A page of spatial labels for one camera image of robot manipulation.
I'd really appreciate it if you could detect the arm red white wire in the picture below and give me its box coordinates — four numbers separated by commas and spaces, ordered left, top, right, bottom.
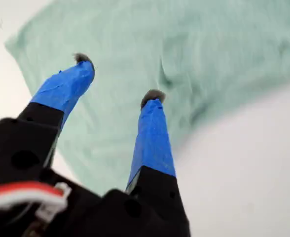
0, 181, 71, 222

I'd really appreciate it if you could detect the green t-shirt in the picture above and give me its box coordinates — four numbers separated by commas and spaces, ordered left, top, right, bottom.
4, 0, 290, 197

